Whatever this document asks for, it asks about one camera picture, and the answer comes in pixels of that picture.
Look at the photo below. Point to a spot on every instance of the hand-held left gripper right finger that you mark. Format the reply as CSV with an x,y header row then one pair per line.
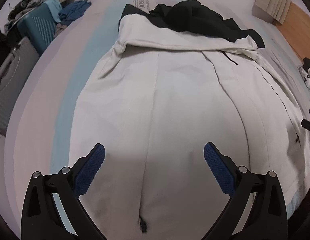
x,y
217,170

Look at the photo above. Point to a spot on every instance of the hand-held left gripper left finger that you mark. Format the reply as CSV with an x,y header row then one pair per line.
x,y
91,170

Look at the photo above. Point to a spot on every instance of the white and black jacket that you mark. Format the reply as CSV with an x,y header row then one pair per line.
x,y
182,105

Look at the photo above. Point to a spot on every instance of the folded white printed clothes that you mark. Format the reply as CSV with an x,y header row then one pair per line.
x,y
309,77

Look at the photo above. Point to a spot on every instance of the crumpled blue clothes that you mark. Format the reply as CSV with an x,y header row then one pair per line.
x,y
75,10

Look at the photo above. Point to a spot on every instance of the pile of dark clothes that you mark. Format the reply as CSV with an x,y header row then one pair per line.
x,y
24,5

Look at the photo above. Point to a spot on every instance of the wooden headboard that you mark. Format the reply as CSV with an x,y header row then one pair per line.
x,y
297,30

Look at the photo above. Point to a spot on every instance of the bed with striped sheet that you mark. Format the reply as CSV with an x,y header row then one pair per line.
x,y
44,92

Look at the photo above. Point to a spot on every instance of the beige pleated curtain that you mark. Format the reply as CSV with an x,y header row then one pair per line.
x,y
272,0

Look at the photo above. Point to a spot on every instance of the grey hard suitcase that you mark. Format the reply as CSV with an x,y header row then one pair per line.
x,y
12,80

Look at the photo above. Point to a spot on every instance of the grey brown cloth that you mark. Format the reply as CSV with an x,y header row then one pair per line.
x,y
61,28

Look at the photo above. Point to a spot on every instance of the teal hard suitcase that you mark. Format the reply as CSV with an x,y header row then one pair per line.
x,y
37,27

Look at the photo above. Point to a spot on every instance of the light blue cloth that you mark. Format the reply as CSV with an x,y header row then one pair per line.
x,y
53,7

